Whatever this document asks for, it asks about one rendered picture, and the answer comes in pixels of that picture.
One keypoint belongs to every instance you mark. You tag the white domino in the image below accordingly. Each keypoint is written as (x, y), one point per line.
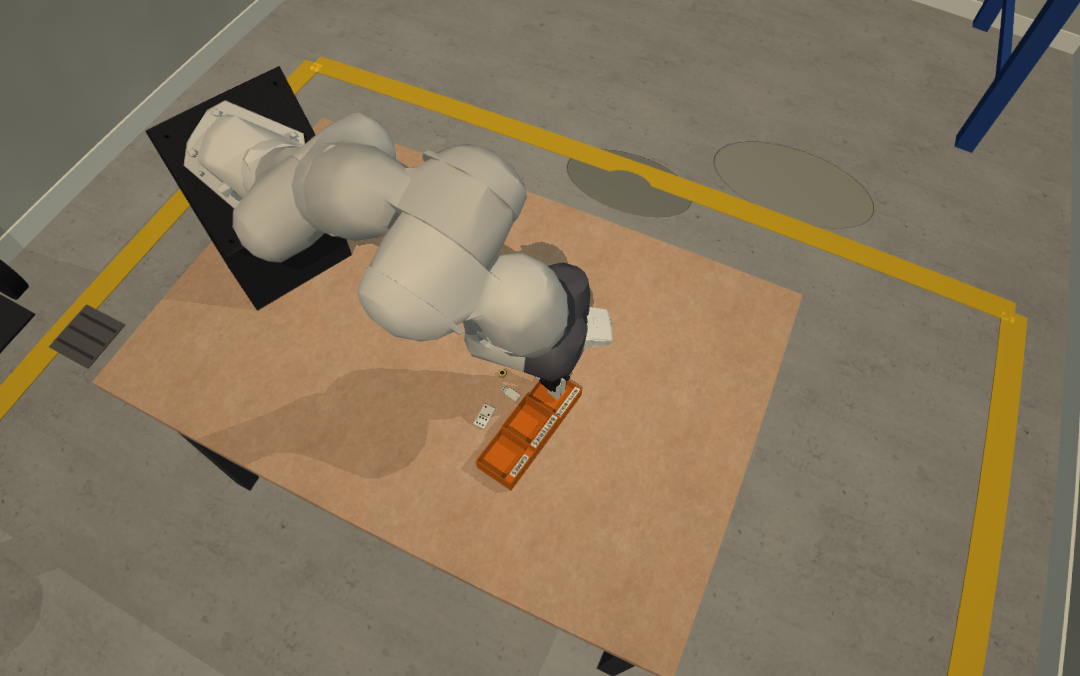
(484, 416)

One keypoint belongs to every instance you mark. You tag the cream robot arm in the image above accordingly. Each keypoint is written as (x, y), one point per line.
(429, 273)

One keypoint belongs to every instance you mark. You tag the orange three-compartment bin rack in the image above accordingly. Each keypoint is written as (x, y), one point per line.
(525, 432)

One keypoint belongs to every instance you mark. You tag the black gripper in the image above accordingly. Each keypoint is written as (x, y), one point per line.
(559, 386)

